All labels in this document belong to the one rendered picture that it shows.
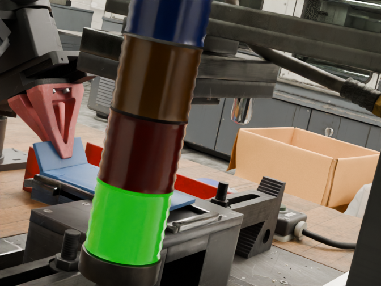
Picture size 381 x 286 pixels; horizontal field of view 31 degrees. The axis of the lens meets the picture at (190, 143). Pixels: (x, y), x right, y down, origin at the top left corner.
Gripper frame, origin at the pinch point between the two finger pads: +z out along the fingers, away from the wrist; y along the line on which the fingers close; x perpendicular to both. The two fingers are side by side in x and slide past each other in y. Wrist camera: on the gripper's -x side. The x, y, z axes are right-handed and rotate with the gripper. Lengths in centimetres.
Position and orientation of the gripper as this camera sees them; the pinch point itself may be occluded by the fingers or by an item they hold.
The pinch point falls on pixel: (62, 151)
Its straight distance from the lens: 72.9
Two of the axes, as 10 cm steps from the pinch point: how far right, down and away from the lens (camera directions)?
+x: 5.1, -0.9, 8.6
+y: 8.1, -2.7, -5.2
